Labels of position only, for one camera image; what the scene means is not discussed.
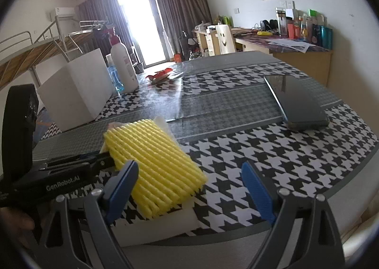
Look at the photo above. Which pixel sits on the wooden chair with smiley face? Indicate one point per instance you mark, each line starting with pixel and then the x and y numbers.
pixel 225 39

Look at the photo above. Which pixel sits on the metal bunk bed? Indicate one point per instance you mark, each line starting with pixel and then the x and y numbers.
pixel 29 52
pixel 88 27

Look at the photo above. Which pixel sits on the black headphones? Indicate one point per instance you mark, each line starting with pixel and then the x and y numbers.
pixel 268 26

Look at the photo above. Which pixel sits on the clear bottle with blue liquid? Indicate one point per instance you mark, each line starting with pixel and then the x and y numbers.
pixel 117 82

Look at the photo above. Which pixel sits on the row of bottles and boxes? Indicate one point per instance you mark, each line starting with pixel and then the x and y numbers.
pixel 308 29

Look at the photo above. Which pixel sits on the brown curtain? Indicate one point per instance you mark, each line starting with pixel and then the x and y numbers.
pixel 180 5
pixel 103 11

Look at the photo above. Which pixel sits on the red snack packet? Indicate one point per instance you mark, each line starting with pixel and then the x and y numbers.
pixel 160 75

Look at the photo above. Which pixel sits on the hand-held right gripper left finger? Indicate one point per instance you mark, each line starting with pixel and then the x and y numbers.
pixel 121 189

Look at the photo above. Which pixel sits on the white air conditioner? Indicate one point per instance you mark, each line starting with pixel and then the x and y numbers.
pixel 62 12

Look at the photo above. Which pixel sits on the light wooden desk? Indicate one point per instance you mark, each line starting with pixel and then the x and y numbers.
pixel 204 42

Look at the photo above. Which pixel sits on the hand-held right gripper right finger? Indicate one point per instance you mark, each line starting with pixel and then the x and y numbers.
pixel 257 195

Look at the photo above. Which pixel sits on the wooden desk with patterned cover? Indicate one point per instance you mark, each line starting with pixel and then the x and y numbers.
pixel 305 61

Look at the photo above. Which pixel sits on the white pump bottle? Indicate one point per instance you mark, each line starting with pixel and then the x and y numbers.
pixel 125 67

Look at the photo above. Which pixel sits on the yellow item on desk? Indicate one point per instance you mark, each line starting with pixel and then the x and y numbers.
pixel 264 33

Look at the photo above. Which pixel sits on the blue grey bedding bundle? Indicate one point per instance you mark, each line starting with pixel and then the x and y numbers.
pixel 44 126

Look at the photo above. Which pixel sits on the white papers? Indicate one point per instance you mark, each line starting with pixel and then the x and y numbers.
pixel 291 46

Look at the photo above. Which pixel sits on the dark hanging clothes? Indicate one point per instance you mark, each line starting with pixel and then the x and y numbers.
pixel 102 36

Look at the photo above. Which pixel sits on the balcony glass door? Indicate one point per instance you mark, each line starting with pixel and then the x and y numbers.
pixel 142 26

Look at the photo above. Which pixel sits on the black smartphone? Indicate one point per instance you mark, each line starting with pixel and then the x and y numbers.
pixel 299 103

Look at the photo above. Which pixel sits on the pale pink foam piece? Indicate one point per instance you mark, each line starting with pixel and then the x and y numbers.
pixel 112 126

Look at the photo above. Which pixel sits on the white foam box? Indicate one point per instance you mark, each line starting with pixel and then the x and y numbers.
pixel 77 94

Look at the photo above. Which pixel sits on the yellow foam net sleeve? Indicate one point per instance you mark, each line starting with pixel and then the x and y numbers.
pixel 160 162

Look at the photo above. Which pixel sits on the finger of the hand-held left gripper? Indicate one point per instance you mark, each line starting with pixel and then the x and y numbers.
pixel 103 165
pixel 74 158

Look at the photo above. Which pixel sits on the orange container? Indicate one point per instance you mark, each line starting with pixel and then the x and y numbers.
pixel 177 58

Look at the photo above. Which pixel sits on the person's left hand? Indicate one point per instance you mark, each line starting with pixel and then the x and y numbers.
pixel 14 224

